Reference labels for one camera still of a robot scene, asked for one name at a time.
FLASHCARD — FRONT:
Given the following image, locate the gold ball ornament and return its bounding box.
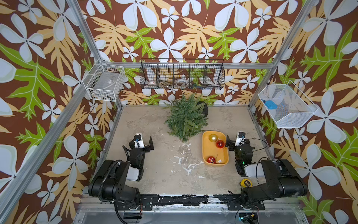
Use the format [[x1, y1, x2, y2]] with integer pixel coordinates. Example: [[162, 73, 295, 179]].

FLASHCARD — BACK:
[[209, 134, 218, 142]]

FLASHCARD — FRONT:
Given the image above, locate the red faceted ornament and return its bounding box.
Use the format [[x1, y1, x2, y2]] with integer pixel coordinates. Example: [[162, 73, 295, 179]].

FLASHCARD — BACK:
[[206, 156, 216, 164], [215, 140, 226, 149]]

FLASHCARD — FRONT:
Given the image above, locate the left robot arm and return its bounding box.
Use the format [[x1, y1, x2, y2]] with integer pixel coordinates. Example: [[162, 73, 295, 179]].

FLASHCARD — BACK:
[[88, 133, 154, 207]]

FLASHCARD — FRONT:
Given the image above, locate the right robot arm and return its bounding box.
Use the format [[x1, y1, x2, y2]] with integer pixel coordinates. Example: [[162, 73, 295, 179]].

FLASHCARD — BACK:
[[225, 132, 308, 205]]

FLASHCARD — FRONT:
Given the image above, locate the black tree pot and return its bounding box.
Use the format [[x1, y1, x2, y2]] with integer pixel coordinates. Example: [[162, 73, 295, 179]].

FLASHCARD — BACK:
[[197, 101, 208, 118]]

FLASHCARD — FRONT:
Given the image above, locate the small green christmas tree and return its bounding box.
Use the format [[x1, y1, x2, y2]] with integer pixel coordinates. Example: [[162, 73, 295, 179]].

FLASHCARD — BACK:
[[165, 94, 208, 143]]

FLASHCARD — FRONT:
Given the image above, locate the yellow plastic tray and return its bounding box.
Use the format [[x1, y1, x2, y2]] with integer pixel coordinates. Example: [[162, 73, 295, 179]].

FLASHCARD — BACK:
[[202, 131, 229, 167]]

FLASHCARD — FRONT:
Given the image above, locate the yellow tape measure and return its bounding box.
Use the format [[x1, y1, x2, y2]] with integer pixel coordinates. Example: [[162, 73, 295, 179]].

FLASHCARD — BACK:
[[240, 178, 253, 189]]

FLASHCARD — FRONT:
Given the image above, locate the blue object in basket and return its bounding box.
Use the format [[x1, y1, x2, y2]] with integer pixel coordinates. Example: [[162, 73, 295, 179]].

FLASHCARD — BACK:
[[264, 100, 278, 110]]

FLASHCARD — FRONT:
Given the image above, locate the white mesh basket right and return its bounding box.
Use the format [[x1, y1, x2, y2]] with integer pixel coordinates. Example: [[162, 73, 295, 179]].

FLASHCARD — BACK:
[[258, 81, 318, 129]]

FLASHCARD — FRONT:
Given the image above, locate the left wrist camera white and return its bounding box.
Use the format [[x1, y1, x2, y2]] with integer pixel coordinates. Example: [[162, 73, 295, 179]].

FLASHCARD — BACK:
[[134, 133, 145, 148]]

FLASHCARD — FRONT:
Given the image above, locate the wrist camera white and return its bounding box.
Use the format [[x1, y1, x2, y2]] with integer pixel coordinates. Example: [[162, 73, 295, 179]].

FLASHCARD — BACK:
[[134, 133, 145, 148], [235, 131, 246, 146]]

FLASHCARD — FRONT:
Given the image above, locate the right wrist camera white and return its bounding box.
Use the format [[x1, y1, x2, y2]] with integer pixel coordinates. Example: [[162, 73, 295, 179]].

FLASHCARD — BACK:
[[235, 131, 246, 146]]

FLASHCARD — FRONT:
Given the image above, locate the black mounting rail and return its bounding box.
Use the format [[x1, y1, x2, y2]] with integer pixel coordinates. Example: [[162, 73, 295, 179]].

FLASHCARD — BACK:
[[116, 194, 266, 211]]

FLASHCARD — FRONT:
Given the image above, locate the black wire basket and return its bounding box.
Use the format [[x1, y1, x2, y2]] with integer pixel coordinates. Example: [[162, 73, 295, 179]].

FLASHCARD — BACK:
[[139, 58, 225, 90]]

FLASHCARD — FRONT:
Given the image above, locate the white wire basket left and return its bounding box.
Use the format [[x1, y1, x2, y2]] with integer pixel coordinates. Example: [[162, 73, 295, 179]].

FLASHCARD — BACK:
[[84, 60, 126, 102]]

